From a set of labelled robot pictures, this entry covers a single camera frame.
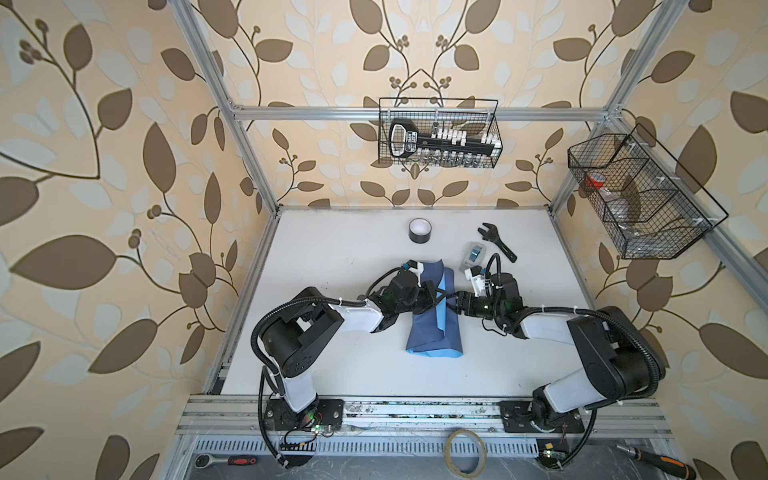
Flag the right wire basket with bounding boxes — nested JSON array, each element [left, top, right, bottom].
[[567, 124, 728, 260]]

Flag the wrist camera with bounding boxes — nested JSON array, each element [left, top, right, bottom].
[[404, 260, 424, 278], [464, 265, 487, 297]]

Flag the black adjustable wrench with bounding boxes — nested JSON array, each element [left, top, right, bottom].
[[477, 222, 518, 263]]

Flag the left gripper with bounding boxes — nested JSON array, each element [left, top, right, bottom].
[[396, 279, 452, 316]]

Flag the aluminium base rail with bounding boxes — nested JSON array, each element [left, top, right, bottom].
[[173, 394, 673, 439]]

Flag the red handled ratchet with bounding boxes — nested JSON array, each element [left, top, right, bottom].
[[193, 454, 257, 469]]

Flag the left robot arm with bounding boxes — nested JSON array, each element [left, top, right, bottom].
[[250, 261, 463, 468]]

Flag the black tape roll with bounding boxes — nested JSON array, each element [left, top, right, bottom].
[[408, 218, 432, 244]]

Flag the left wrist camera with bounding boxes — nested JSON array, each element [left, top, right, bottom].
[[404, 260, 424, 278]]

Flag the wire basket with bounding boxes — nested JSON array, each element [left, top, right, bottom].
[[378, 96, 504, 169], [567, 124, 728, 260]]

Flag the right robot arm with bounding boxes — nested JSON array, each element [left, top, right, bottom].
[[449, 273, 666, 470]]

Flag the white tape dispenser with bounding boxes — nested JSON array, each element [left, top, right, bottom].
[[459, 242, 486, 272]]

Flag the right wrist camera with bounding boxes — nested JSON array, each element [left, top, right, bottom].
[[464, 265, 487, 297]]

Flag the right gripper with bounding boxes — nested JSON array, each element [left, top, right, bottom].
[[442, 291, 503, 321]]

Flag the socket set holder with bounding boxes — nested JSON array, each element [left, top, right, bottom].
[[383, 119, 503, 163]]

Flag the clear tape ring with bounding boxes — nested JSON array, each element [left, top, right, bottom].
[[443, 428, 488, 479]]

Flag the red object in basket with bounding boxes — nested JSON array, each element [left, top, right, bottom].
[[585, 172, 606, 191]]

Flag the back wire basket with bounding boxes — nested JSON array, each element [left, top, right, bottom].
[[378, 96, 504, 169]]

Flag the orange handled screwdriver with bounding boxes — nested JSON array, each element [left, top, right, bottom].
[[615, 445, 697, 480]]

